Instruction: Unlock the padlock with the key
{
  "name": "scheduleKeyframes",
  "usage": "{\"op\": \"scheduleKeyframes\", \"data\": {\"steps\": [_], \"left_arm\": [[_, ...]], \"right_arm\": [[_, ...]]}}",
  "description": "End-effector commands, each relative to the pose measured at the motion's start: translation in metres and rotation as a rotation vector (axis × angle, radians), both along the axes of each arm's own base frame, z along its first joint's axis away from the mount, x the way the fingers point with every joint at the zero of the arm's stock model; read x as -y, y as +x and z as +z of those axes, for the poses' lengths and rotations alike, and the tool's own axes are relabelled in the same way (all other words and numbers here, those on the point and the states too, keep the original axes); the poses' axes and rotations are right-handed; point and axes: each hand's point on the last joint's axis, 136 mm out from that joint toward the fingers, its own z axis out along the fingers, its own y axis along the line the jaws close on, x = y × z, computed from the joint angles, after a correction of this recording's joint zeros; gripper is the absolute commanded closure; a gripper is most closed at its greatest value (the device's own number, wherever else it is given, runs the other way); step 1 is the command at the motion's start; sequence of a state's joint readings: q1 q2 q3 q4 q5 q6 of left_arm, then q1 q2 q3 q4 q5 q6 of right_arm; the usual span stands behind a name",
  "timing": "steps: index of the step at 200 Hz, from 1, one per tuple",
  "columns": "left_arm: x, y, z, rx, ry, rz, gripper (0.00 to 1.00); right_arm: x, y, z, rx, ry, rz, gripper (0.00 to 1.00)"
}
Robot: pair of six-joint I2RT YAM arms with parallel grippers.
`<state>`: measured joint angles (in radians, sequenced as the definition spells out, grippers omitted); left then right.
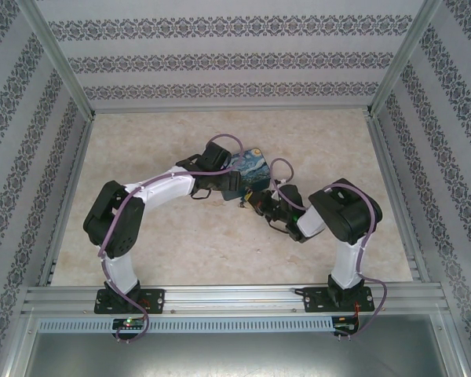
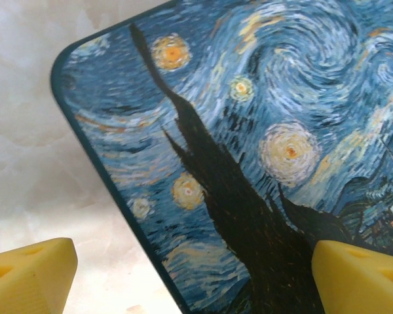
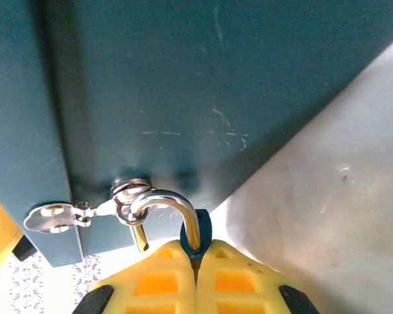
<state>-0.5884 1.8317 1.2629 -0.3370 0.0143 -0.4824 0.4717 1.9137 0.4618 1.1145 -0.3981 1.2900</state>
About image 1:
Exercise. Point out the starry night print box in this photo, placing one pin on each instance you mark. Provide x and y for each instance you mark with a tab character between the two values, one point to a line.
251	169

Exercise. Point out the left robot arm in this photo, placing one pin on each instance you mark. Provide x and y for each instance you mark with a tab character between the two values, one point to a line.
117	220

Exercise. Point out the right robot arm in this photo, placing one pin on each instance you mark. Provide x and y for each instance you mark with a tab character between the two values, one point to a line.
349	212

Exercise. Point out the right controller board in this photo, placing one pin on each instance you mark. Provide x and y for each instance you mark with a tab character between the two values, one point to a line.
345	324

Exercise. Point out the controller board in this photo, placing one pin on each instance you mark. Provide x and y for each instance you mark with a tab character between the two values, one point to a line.
345	324
130	323

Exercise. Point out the grey metal sheet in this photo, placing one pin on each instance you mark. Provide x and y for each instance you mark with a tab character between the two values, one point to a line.
235	355

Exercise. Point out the left controller board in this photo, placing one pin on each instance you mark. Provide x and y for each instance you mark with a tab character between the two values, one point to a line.
130	323

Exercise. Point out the aluminium mounting rail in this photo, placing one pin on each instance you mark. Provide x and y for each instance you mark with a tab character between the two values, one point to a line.
235	298

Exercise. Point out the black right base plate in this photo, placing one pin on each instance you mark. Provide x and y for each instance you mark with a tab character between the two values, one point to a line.
318	300

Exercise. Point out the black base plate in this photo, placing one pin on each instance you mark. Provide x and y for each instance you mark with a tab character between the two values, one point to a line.
318	300
153	300

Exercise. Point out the aluminium side rail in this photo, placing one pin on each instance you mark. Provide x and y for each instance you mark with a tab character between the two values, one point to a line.
68	196
398	196

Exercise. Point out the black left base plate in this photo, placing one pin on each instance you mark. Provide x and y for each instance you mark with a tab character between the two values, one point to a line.
153	300

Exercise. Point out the aluminium frame post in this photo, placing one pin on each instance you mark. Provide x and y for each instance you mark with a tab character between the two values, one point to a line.
406	55
59	59

